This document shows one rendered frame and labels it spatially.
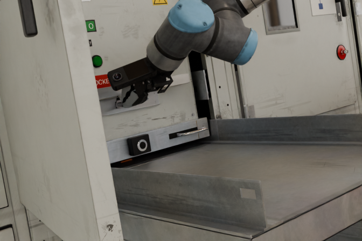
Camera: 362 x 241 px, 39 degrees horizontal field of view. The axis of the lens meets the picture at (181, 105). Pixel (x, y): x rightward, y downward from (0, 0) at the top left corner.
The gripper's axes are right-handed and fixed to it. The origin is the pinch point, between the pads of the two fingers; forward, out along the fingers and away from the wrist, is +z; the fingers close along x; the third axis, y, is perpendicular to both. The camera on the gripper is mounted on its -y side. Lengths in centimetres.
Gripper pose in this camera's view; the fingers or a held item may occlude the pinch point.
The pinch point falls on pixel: (123, 103)
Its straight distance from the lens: 136.0
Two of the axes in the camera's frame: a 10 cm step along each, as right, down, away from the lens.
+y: 7.7, -1.7, 6.2
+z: -4.6, 5.4, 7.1
